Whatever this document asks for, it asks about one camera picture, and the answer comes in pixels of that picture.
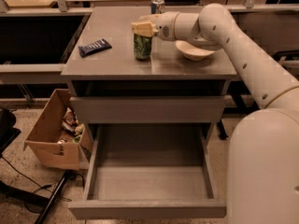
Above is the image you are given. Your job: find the grey drawer cabinet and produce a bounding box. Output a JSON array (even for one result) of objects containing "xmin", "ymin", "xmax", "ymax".
[{"xmin": 63, "ymin": 7, "xmax": 235, "ymax": 138}]

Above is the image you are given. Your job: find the white paper bowl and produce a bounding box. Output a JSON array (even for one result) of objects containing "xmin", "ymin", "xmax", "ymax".
[{"xmin": 176, "ymin": 40, "xmax": 214, "ymax": 62}]

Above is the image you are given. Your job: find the dark blue snack bar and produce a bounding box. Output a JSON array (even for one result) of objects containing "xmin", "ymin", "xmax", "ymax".
[{"xmin": 78, "ymin": 39, "xmax": 112, "ymax": 58}]

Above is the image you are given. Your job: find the black stand with cable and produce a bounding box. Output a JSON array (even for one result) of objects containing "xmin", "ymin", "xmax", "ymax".
[{"xmin": 0, "ymin": 109, "xmax": 85, "ymax": 224}]

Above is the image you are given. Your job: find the green soda can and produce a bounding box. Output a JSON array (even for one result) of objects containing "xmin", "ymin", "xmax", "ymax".
[{"xmin": 134, "ymin": 34, "xmax": 152, "ymax": 60}]

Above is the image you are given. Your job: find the cardboard box with trash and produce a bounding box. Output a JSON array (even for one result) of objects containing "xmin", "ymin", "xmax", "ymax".
[{"xmin": 25, "ymin": 89, "xmax": 93, "ymax": 170}]

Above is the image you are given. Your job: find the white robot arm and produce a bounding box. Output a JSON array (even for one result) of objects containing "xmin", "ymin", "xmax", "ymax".
[{"xmin": 132, "ymin": 4, "xmax": 299, "ymax": 224}]

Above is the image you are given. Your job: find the blue silver tall can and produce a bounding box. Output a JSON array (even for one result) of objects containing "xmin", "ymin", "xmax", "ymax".
[{"xmin": 151, "ymin": 0, "xmax": 164, "ymax": 14}]

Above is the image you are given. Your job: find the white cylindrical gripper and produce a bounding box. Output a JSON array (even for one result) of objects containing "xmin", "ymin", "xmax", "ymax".
[{"xmin": 131, "ymin": 12, "xmax": 178, "ymax": 41}]

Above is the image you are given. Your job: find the open grey middle drawer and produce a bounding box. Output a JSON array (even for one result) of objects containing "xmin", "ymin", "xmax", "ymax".
[{"xmin": 69, "ymin": 124, "xmax": 226, "ymax": 219}]

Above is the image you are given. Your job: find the closed grey top drawer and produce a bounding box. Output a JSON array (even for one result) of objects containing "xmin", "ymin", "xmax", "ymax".
[{"xmin": 70, "ymin": 97, "xmax": 224, "ymax": 124}]

